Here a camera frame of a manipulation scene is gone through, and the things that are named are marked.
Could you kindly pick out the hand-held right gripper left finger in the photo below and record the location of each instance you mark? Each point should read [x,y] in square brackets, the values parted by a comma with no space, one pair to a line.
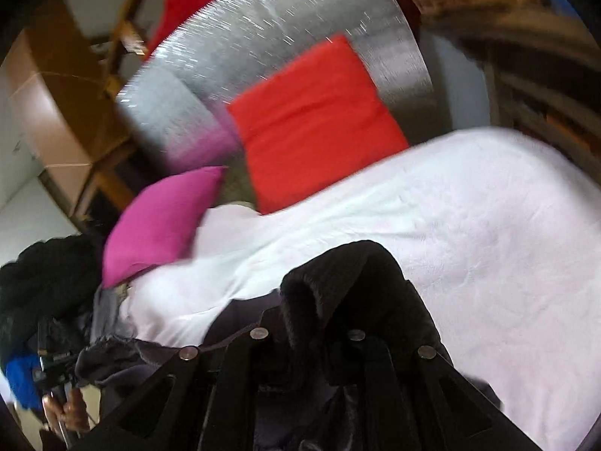
[249,361]

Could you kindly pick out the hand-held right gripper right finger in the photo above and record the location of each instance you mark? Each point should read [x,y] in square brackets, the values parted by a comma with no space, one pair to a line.
[371,366]

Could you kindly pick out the black quilted hooded jacket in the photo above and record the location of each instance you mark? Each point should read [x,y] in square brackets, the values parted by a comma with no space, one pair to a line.
[338,282]

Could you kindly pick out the person's left hand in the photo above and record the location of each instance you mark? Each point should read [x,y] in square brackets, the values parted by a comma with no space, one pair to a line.
[73,411]

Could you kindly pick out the blue cloth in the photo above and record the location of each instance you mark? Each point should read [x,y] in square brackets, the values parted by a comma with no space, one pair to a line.
[26,380]

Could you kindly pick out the grey cloth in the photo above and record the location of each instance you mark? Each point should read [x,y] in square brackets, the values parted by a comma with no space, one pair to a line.
[105,310]

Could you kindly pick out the black puffer jacket pile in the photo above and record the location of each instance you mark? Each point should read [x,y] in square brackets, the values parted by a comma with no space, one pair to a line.
[42,272]

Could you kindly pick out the pink pillow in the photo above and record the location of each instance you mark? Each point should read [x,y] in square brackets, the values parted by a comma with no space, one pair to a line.
[159,225]

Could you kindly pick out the white textured bed blanket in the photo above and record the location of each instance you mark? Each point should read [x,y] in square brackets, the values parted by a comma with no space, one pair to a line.
[469,221]

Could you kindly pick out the wooden cabinet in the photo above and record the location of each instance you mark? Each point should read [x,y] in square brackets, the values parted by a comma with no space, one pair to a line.
[51,117]

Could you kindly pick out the large red pillow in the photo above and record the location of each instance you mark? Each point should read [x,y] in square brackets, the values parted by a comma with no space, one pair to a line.
[314,127]

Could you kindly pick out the dark wooden shelf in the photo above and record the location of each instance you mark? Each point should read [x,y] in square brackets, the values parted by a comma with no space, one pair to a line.
[540,103]

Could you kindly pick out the wooden chair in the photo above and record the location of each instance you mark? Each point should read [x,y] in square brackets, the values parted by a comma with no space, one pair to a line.
[122,42]

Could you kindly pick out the silver foil insulation sheet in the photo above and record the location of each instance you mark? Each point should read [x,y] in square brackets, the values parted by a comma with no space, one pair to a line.
[281,23]

